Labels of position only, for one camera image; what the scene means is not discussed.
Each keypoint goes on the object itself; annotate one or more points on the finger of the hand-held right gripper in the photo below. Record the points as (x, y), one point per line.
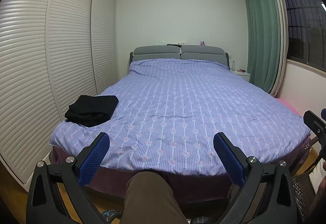
(324, 112)
(314, 122)

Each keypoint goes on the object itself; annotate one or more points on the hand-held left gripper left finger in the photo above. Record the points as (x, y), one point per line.
(94, 160)

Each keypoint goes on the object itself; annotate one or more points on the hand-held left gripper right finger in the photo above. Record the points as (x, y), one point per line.
(229, 160)

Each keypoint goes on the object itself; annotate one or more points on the black pants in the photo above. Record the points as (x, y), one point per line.
(94, 109)

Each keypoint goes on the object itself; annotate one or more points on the white cushion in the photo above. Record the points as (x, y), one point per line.
(318, 178)

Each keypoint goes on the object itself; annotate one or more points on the maroon bed base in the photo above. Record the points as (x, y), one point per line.
(178, 185)

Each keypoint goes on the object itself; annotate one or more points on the dark shoe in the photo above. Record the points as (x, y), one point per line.
(112, 214)

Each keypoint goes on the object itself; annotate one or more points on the dark wicker chair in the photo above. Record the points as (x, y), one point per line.
(303, 188)

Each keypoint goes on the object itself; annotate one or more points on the person's leg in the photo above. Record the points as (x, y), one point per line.
(150, 198)

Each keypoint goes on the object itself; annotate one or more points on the purple floral bedspread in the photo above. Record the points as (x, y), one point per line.
(178, 112)

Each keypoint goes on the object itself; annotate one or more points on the white nightstand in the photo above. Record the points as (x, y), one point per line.
(242, 76)

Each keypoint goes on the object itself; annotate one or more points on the white curtain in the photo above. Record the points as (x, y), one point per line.
(283, 35)

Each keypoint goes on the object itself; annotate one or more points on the small dark object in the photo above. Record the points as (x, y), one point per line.
(241, 70)

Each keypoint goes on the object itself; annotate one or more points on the dark barred window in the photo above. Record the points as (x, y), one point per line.
(305, 22)

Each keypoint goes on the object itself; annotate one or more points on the clear plastic bottle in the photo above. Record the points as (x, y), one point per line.
(233, 64)

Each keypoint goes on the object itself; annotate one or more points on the green curtain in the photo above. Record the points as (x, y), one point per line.
(262, 35)

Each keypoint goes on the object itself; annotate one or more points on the grey headboard cushion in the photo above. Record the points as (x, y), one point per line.
(156, 54)
(203, 54)

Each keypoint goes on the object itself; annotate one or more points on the white louvred wardrobe door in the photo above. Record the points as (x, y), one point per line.
(71, 48)
(104, 43)
(23, 73)

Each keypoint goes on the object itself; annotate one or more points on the flat dark object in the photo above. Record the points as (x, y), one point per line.
(173, 44)

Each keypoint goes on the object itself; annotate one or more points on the pale green toy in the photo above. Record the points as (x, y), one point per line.
(160, 42)

